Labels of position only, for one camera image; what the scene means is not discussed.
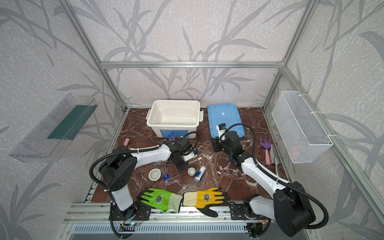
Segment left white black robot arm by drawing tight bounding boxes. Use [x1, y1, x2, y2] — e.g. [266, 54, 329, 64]
[89, 138, 198, 213]

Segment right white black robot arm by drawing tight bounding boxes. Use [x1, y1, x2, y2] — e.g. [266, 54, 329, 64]
[211, 131, 329, 237]

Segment small white crucible cup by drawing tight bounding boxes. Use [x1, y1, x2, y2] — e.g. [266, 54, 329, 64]
[188, 168, 196, 176]

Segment white plastic storage bin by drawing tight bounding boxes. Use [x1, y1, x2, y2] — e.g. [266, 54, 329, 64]
[146, 100, 204, 139]

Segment blue plastic bin lid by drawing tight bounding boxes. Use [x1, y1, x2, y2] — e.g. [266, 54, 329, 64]
[207, 104, 242, 138]

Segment wrapped white blue bandage roll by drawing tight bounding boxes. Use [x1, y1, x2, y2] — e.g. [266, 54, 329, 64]
[195, 166, 206, 183]

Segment white shallow ceramic dish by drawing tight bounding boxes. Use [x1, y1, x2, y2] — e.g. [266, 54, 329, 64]
[148, 168, 162, 182]

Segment green work glove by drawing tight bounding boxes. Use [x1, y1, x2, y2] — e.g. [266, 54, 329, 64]
[137, 188, 183, 213]

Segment yellow work glove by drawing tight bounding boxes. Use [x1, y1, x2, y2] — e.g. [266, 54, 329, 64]
[182, 187, 231, 218]

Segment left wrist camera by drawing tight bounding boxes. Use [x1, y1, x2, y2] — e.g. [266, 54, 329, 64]
[184, 149, 199, 162]

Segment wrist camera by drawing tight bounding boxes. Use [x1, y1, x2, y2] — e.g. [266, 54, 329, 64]
[217, 123, 227, 139]
[184, 149, 199, 162]

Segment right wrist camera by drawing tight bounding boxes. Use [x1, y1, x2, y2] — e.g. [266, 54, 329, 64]
[217, 123, 227, 139]

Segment blue handled metal tweezers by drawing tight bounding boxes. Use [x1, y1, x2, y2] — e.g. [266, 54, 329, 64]
[163, 171, 187, 182]

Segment purple rake pink handle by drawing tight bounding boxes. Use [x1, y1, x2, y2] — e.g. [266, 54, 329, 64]
[260, 136, 272, 166]

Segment purple scoop pink handle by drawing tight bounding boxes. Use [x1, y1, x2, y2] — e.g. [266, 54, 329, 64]
[123, 138, 130, 147]

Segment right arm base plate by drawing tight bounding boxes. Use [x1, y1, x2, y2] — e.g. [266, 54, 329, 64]
[229, 202, 267, 221]

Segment white wire mesh basket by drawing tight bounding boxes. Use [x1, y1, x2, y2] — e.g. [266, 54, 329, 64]
[272, 91, 333, 164]

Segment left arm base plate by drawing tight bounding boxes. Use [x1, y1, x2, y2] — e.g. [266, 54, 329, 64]
[109, 205, 151, 221]

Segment clear acrylic wall shelf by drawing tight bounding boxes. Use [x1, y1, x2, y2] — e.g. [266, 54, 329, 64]
[10, 94, 98, 163]

